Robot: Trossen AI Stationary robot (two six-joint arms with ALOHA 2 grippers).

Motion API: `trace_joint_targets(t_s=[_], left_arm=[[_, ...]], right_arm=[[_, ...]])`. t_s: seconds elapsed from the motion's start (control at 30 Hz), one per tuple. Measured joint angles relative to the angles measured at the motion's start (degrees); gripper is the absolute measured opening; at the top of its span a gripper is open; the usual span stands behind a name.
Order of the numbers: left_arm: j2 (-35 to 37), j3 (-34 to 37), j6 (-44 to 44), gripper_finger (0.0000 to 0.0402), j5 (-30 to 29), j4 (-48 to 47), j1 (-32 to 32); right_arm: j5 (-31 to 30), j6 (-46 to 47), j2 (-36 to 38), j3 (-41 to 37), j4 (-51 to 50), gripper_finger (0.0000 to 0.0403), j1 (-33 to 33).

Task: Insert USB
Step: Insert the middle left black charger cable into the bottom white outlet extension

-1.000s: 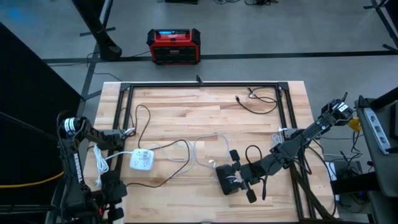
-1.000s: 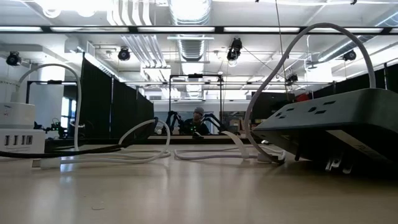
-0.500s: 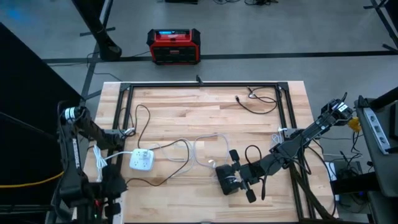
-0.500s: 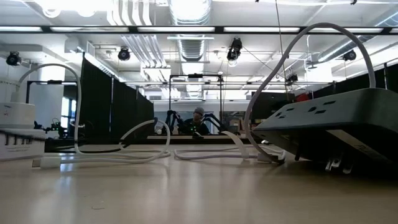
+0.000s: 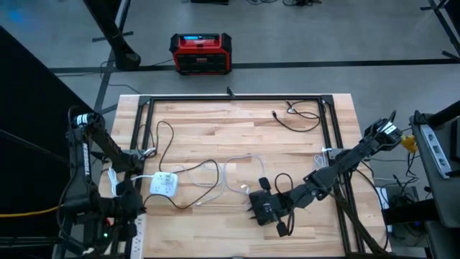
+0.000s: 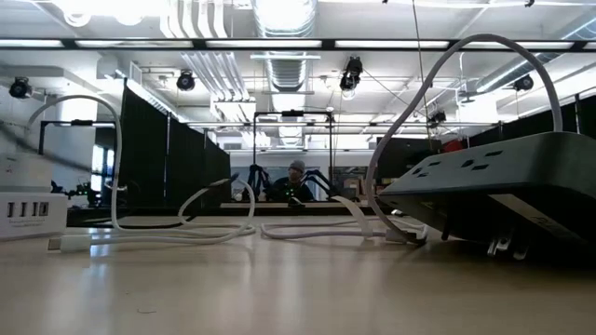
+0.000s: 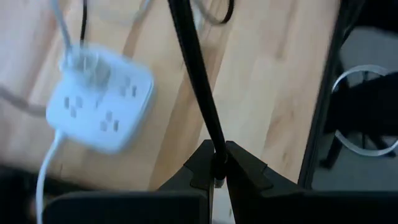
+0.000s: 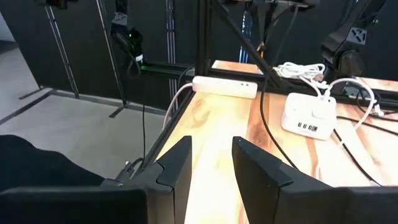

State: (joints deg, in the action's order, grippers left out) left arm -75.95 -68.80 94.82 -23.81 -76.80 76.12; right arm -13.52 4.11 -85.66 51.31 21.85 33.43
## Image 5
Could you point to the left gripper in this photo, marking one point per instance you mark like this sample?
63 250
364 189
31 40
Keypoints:
122 210

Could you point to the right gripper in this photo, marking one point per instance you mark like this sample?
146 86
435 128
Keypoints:
284 205

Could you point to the white power strip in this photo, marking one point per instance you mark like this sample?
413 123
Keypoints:
138 244

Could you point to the white USB charging hub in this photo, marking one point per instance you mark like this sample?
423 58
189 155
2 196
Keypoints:
163 187

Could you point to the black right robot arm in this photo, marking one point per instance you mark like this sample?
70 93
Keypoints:
345 160

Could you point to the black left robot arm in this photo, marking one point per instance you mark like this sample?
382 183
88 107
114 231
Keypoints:
84 169

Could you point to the black stand pole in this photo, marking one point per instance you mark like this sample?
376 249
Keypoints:
125 59

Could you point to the black curtain partition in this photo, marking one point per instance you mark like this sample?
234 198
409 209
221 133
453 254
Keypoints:
28 90

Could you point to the yellow plug connector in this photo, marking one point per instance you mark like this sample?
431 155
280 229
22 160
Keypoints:
409 144

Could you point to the red and black jobsite radio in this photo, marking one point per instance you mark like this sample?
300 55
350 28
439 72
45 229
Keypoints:
201 54

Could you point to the grey power strip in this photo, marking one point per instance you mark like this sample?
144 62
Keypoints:
435 149

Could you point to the grey cart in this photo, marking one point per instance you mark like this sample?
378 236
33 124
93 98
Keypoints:
445 201

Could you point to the black floor stand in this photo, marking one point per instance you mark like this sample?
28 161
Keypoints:
443 21

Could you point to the black aluminium table frame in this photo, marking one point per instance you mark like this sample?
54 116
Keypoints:
233 98

